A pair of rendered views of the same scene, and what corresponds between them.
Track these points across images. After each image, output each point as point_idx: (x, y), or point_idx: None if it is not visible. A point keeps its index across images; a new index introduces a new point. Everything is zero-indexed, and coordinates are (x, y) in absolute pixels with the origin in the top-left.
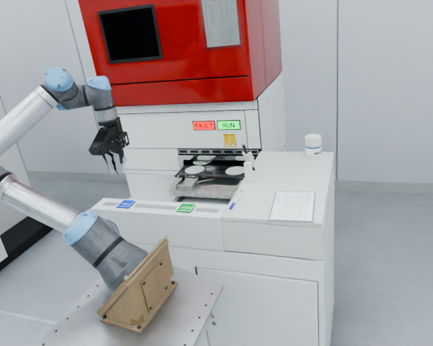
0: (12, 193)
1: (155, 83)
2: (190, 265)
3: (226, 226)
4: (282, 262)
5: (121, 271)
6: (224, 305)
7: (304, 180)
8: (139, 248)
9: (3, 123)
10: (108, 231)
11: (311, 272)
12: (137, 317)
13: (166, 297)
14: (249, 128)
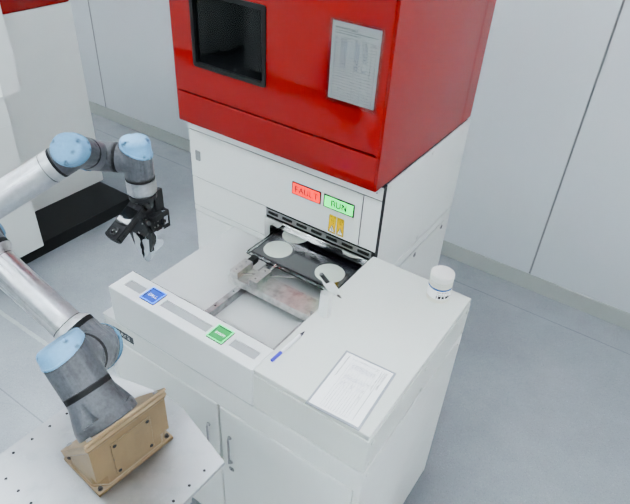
0: None
1: (250, 116)
2: (212, 399)
3: (258, 383)
4: (316, 451)
5: (89, 427)
6: (245, 458)
7: (395, 344)
8: (126, 393)
9: None
10: (89, 368)
11: (347, 478)
12: (97, 480)
13: (150, 455)
14: (366, 221)
